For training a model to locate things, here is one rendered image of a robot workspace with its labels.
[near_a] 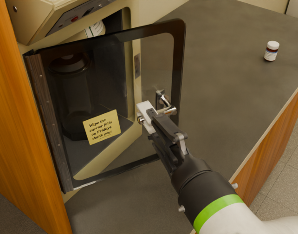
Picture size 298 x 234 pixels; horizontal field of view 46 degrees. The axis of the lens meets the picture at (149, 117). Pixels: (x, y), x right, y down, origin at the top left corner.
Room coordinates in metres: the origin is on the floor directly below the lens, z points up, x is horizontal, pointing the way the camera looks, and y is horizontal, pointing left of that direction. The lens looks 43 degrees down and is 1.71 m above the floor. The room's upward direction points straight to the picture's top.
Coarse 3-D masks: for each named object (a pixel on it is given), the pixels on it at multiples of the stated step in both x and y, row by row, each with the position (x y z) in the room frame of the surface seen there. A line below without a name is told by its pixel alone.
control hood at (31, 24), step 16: (16, 0) 0.48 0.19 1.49; (32, 0) 0.46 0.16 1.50; (48, 0) 0.44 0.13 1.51; (64, 0) 0.45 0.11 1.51; (80, 0) 0.48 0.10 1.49; (16, 16) 0.49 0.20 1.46; (32, 16) 0.47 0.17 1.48; (48, 16) 0.45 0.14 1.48; (16, 32) 0.50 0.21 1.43; (32, 32) 0.47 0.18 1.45
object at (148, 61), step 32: (128, 32) 0.58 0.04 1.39; (160, 32) 0.61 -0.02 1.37; (64, 64) 0.53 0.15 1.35; (96, 64) 0.55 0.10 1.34; (128, 64) 0.58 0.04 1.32; (160, 64) 0.61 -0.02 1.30; (64, 96) 0.52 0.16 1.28; (96, 96) 0.55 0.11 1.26; (128, 96) 0.58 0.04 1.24; (160, 96) 0.61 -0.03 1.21; (64, 128) 0.51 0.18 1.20; (128, 128) 0.57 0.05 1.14; (96, 160) 0.54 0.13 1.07; (128, 160) 0.57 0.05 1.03
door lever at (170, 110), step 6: (162, 96) 0.61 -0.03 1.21; (168, 96) 0.61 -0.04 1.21; (162, 102) 0.61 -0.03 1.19; (168, 102) 0.59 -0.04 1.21; (168, 108) 0.57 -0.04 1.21; (174, 108) 0.57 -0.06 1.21; (168, 114) 0.56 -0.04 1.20; (174, 114) 0.56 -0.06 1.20; (138, 120) 0.54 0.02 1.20; (144, 120) 0.54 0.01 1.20
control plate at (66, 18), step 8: (96, 0) 0.54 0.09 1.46; (104, 0) 0.58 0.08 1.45; (112, 0) 0.63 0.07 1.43; (72, 8) 0.49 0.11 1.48; (80, 8) 0.52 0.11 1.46; (88, 8) 0.55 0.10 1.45; (96, 8) 0.59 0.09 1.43; (64, 16) 0.49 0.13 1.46; (72, 16) 0.52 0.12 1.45; (80, 16) 0.56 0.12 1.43; (56, 24) 0.49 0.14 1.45; (64, 24) 0.53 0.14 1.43; (48, 32) 0.50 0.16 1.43
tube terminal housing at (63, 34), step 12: (120, 0) 0.71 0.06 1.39; (132, 0) 0.74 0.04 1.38; (96, 12) 0.65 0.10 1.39; (108, 12) 0.68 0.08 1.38; (132, 12) 0.74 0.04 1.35; (12, 24) 0.51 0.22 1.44; (72, 24) 0.60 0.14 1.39; (84, 24) 0.62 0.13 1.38; (132, 24) 0.74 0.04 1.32; (48, 36) 0.55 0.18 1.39; (60, 36) 0.57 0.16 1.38; (24, 48) 0.51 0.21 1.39; (36, 48) 0.53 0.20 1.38; (36, 108) 0.50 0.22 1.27; (72, 192) 0.53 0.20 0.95
